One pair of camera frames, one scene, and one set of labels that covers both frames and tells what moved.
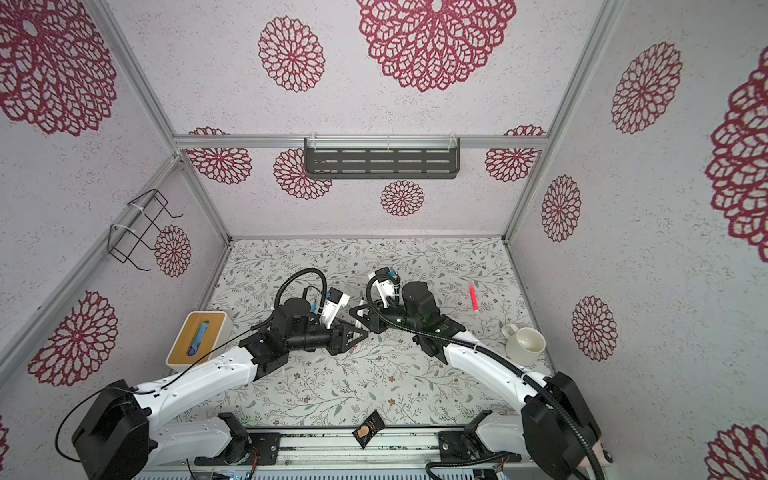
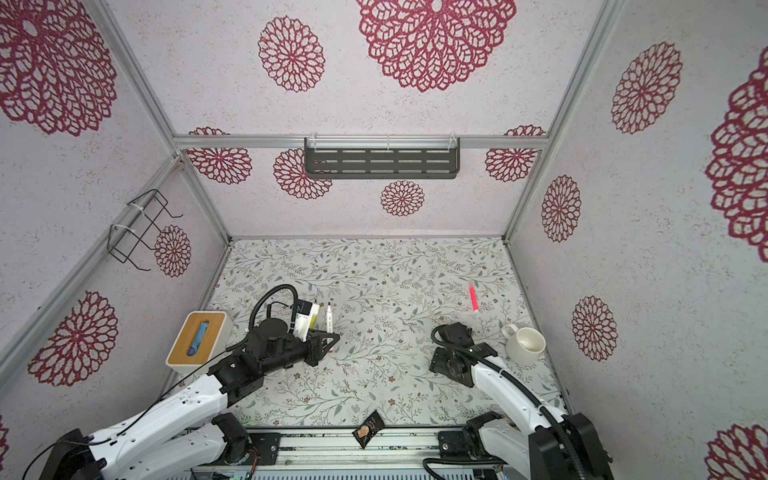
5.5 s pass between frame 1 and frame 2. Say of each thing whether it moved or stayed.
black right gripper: moved
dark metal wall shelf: stayed
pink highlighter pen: stayed
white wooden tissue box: stayed
